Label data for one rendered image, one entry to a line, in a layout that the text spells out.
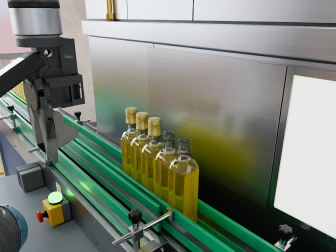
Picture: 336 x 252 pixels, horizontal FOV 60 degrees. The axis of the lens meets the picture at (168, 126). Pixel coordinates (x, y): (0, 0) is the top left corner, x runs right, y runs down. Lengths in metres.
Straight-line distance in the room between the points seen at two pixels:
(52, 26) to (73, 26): 3.28
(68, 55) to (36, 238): 0.69
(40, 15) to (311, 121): 0.51
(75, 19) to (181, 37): 3.01
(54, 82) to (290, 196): 0.54
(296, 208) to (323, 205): 0.06
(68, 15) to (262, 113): 3.29
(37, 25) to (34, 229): 0.77
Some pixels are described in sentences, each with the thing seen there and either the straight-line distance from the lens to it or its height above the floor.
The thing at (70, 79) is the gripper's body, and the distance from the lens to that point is 0.52.
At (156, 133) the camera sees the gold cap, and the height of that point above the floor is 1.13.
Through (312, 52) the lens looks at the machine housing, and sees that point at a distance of 0.62.
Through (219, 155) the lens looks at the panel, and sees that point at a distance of 0.79.
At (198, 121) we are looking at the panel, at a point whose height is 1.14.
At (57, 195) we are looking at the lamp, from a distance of 1.06.
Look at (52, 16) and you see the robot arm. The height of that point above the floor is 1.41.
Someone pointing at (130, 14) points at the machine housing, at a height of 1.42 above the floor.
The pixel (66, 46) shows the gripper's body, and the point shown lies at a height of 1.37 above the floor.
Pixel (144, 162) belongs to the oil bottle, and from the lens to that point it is 0.80.
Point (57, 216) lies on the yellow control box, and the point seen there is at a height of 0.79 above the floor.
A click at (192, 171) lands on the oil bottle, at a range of 0.70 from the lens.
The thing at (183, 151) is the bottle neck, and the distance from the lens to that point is 0.68.
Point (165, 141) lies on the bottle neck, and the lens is 0.72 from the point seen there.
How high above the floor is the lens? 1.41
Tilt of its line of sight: 21 degrees down
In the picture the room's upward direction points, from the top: straight up
